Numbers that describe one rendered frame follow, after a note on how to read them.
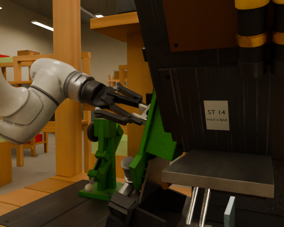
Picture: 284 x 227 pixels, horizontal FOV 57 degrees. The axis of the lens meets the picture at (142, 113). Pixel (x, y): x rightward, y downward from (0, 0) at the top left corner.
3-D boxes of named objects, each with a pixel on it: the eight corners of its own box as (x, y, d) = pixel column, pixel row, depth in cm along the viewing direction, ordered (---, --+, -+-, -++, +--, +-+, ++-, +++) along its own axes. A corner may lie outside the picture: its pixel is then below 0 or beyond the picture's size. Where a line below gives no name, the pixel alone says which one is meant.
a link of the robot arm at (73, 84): (79, 64, 80) (95, 70, 78) (85, 85, 87) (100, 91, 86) (60, 83, 76) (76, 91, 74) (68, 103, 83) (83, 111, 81)
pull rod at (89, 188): (89, 194, 86) (89, 176, 86) (83, 192, 87) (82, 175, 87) (99, 188, 91) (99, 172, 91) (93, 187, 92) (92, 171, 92)
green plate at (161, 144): (164, 183, 60) (188, 94, 57) (133, 170, 64) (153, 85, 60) (179, 170, 71) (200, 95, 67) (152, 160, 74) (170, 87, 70)
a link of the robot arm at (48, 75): (88, 81, 88) (65, 112, 83) (53, 66, 93) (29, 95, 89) (77, 61, 79) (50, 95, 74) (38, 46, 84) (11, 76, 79)
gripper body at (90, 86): (76, 92, 75) (103, 103, 71) (94, 73, 79) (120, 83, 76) (82, 108, 81) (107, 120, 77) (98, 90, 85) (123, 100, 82)
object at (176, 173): (273, 207, 35) (274, 184, 35) (160, 189, 42) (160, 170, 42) (269, 152, 70) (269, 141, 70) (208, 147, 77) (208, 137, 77)
